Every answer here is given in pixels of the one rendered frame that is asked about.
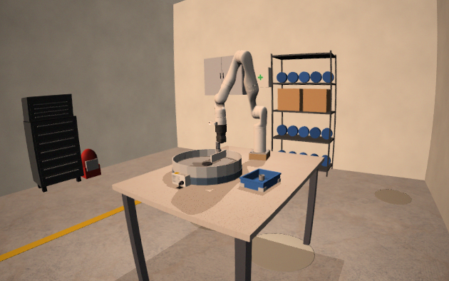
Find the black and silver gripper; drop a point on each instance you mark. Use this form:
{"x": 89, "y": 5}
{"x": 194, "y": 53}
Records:
{"x": 221, "y": 129}

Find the blue open crate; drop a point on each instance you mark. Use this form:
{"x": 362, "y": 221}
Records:
{"x": 261, "y": 185}

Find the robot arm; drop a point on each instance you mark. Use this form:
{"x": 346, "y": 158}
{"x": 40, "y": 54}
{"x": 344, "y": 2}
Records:
{"x": 252, "y": 89}

